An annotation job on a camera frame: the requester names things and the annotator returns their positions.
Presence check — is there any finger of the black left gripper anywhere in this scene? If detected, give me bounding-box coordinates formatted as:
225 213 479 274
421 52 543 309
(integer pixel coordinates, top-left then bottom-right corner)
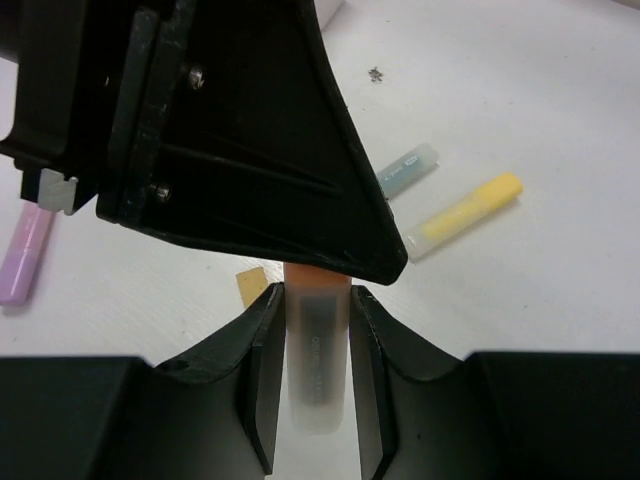
119 1 407 285

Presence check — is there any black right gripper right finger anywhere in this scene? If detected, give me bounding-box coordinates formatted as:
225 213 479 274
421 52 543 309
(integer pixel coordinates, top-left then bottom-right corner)
351 286 639 479

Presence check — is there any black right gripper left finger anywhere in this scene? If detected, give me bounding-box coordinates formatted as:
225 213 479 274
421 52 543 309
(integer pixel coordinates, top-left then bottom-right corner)
1 284 284 479

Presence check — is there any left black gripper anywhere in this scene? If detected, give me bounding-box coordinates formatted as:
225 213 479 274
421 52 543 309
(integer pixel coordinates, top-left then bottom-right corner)
1 1 165 215

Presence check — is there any orange translucent highlighter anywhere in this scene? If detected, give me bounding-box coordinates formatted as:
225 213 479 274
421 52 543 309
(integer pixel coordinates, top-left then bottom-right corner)
283 263 351 435

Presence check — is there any green highlighter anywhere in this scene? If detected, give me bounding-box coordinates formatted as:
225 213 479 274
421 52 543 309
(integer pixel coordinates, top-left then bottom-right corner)
376 143 439 200

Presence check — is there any yellow eraser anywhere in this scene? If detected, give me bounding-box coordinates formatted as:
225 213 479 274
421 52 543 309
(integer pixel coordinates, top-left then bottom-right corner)
236 267 269 309

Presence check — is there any white desk organizer container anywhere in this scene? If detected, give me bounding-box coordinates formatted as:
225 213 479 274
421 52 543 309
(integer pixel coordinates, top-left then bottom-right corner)
313 0 345 30

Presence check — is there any pink highlighter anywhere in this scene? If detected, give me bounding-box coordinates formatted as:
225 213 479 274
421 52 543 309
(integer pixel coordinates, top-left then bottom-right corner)
1 202 55 307

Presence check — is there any yellow highlighter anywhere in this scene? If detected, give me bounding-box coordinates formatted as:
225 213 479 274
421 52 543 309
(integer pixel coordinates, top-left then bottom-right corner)
403 172 524 263

